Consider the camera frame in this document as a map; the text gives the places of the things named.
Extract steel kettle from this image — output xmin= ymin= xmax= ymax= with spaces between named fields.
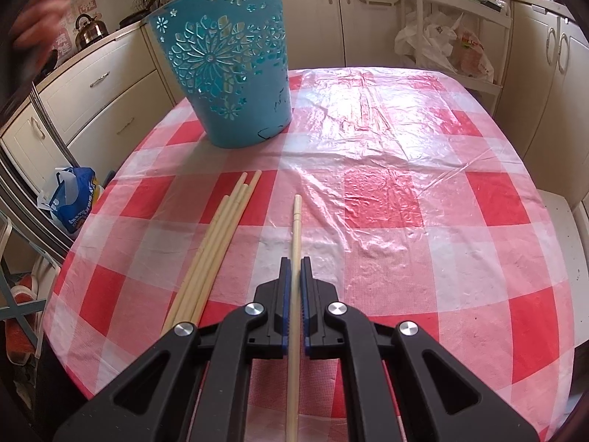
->
xmin=75 ymin=14 xmax=110 ymax=50

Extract pale blue wooden stool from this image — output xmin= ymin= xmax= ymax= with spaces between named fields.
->
xmin=0 ymin=216 xmax=47 ymax=360

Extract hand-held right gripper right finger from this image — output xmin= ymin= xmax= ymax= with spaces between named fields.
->
xmin=300 ymin=258 xmax=539 ymax=442

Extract white wooden bench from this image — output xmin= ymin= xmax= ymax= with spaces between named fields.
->
xmin=536 ymin=189 xmax=583 ymax=295

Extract cream base kitchen cabinets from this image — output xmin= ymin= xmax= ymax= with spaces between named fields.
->
xmin=0 ymin=0 xmax=511 ymax=194

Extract person's left hand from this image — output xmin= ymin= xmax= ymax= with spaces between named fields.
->
xmin=10 ymin=0 xmax=78 ymax=53

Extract blue white plastic bag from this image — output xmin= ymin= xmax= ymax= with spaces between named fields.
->
xmin=37 ymin=167 xmax=99 ymax=240

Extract red cloth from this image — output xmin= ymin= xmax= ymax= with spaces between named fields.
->
xmin=4 ymin=274 xmax=40 ymax=364

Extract white rolling shelf cart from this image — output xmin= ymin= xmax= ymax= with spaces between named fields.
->
xmin=398 ymin=0 xmax=514 ymax=97

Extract teal perforated plastic basket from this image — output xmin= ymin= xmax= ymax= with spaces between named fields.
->
xmin=146 ymin=0 xmax=293 ymax=149

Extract red checked plastic tablecloth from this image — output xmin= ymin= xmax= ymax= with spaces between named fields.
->
xmin=41 ymin=67 xmax=576 ymax=442

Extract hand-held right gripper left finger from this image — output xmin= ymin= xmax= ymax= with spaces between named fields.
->
xmin=53 ymin=258 xmax=292 ymax=442

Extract pale wooden chopstick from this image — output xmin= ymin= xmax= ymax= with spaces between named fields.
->
xmin=285 ymin=194 xmax=303 ymax=442
xmin=172 ymin=182 xmax=243 ymax=329
xmin=183 ymin=184 xmax=250 ymax=325
xmin=191 ymin=170 xmax=263 ymax=327
xmin=161 ymin=196 xmax=229 ymax=333

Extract red printed plastic bag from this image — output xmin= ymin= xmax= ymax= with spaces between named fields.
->
xmin=453 ymin=30 xmax=495 ymax=79

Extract pink patterned wall sticker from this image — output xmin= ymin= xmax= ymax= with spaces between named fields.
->
xmin=60 ymin=0 xmax=99 ymax=56

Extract black wok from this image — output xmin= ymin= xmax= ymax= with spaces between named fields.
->
xmin=39 ymin=48 xmax=60 ymax=77

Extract cream tall kitchen cabinets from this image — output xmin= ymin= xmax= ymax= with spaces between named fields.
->
xmin=494 ymin=0 xmax=589 ymax=208

